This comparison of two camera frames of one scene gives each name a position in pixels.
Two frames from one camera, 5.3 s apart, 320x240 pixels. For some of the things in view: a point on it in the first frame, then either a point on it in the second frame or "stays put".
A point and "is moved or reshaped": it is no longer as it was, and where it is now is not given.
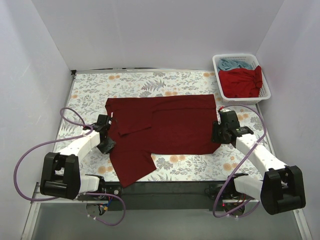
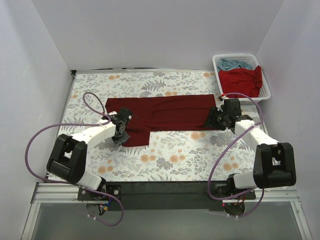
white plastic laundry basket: [241, 79] stays put
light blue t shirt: [223, 64] stays put
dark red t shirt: [145, 126] is moved or reshaped
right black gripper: [216, 132] → [213, 120]
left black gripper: [106, 145] → [121, 135]
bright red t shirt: [239, 82] stays put
